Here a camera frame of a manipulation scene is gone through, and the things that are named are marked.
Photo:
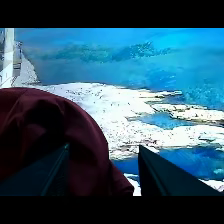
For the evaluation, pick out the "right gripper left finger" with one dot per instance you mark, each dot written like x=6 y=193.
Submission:
x=40 y=180

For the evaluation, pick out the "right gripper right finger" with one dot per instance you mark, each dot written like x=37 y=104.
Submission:
x=163 y=180

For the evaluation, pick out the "dark red shirt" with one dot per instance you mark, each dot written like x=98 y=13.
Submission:
x=36 y=123

